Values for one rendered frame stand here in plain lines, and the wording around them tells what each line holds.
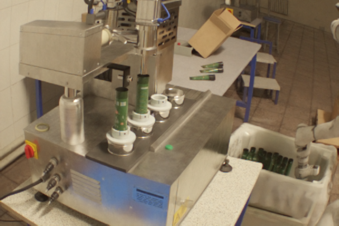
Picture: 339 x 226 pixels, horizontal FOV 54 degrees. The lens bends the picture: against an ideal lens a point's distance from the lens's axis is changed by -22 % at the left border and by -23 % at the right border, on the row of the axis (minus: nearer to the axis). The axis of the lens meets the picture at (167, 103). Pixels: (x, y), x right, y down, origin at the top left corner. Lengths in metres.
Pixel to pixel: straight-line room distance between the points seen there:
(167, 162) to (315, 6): 10.30
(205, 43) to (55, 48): 1.87
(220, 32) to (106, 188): 1.86
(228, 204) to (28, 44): 0.83
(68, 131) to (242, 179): 0.70
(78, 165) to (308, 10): 10.40
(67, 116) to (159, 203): 0.32
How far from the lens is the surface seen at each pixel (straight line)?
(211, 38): 2.73
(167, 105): 1.17
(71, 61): 0.96
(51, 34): 0.99
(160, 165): 0.98
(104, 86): 1.32
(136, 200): 0.99
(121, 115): 0.95
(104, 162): 0.96
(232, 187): 1.41
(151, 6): 0.96
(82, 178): 1.05
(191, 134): 1.14
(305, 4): 11.12
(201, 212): 1.26
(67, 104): 1.00
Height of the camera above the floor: 1.54
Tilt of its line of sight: 23 degrees down
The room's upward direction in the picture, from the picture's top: 5 degrees clockwise
